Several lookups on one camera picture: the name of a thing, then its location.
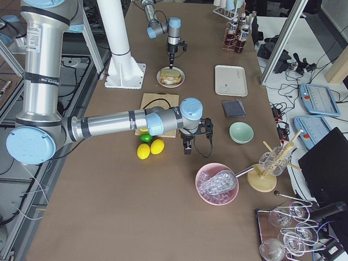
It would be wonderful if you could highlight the yellow lemon outer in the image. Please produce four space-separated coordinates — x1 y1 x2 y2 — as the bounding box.
136 143 151 160

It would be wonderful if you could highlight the copper wire bottle rack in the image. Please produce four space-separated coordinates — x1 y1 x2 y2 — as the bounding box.
222 23 246 53

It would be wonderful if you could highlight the green ceramic bowl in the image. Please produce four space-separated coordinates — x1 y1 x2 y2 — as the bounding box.
229 122 254 144

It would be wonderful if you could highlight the white round plate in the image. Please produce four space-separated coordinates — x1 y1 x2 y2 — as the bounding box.
157 67 185 88

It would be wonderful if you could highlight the wooden cutting board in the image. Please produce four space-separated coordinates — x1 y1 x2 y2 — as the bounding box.
135 93 179 138

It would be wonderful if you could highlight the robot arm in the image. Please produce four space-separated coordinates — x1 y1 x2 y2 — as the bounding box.
5 1 204 165
140 0 182 69

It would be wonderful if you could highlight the pink bowl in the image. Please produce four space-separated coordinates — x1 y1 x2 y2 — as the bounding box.
195 163 239 206

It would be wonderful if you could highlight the bread slice under egg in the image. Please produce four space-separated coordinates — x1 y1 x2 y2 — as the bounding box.
160 76 182 85

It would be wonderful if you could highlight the wine glass rack tray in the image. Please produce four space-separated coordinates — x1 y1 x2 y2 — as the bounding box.
256 206 326 260

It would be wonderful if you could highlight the glass mug on stand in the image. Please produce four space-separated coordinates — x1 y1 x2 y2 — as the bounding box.
259 146 292 176

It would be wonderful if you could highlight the yellow lemon near board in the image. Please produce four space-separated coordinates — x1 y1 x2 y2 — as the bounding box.
150 139 165 155

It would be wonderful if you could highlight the cream rectangular tray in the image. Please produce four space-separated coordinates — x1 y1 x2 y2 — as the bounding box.
215 65 248 97

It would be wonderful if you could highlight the fried egg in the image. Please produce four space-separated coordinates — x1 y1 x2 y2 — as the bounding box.
162 77 178 81

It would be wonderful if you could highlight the aluminium frame post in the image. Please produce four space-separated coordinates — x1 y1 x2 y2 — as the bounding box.
260 0 308 86

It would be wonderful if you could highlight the green lime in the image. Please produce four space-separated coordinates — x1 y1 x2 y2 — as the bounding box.
140 133 153 143

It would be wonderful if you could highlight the metal ice scoop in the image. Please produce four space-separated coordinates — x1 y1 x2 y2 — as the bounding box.
198 166 254 196

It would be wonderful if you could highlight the grey folded cloth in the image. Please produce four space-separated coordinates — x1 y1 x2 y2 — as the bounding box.
222 99 246 117

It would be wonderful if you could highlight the white cup rack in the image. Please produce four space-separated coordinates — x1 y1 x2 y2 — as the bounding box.
213 0 245 20

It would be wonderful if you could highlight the bottle with white cap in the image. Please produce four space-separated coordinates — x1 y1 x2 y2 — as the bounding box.
228 18 238 35

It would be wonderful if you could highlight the wooden mug tree stand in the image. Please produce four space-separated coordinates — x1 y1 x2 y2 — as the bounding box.
247 129 303 192

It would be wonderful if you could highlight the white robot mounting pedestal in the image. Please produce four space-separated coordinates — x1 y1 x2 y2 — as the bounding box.
97 0 146 90

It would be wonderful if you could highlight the plain bread slice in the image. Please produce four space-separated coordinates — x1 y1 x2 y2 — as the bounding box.
159 68 181 78

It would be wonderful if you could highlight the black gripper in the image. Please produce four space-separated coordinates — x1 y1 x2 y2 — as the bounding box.
167 43 179 69
179 130 195 155

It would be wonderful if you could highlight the black laptop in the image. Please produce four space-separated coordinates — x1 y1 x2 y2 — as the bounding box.
299 127 347 205

